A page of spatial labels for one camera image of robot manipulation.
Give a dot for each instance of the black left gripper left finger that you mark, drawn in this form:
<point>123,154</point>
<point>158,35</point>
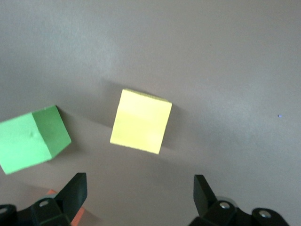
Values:
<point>70,200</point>

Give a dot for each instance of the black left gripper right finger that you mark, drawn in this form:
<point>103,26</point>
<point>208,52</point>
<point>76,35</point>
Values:
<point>207,202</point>

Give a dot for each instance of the yellow foam cube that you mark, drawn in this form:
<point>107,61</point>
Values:
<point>138,122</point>

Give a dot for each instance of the orange foam cube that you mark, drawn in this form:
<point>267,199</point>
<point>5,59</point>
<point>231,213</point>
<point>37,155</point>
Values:
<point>78,217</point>

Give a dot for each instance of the green foam cube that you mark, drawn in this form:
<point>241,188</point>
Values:
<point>23,141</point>

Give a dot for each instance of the brown paper table cover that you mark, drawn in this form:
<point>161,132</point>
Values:
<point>188,58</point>

